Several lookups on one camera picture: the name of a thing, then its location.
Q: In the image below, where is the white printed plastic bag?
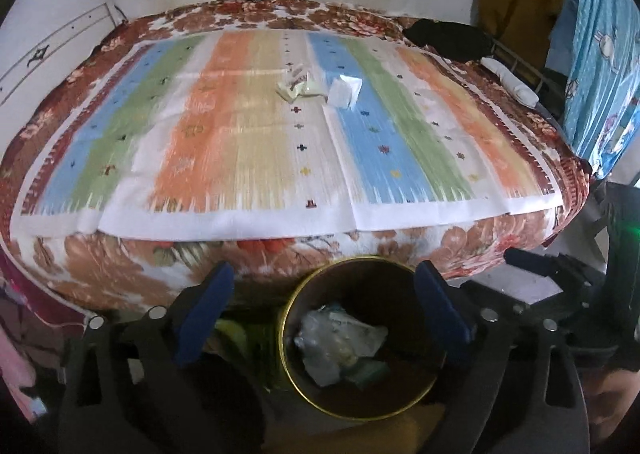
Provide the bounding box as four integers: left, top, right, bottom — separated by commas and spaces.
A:
294, 304, 388, 389

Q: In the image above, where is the green white medicine box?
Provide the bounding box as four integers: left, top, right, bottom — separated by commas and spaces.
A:
345, 358, 390, 387

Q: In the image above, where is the dark round trash bin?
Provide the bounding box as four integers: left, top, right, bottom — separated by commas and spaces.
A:
277, 256, 446, 422

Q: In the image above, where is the person's right hand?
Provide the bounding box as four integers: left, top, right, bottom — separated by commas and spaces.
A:
582, 368, 639, 444

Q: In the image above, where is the floral bed mattress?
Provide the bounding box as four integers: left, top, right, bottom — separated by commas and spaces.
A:
1, 0, 591, 322

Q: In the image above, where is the blue patterned curtain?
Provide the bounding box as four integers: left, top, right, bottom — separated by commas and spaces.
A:
562, 0, 639, 179

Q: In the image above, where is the striped colourful bed mat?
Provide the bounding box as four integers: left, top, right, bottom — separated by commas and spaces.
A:
9, 30, 562, 242

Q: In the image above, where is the black cloth on bed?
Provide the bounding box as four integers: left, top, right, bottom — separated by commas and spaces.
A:
402, 19, 492, 62

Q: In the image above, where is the white folded paper packet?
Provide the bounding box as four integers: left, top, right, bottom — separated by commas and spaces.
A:
326, 75, 363, 109

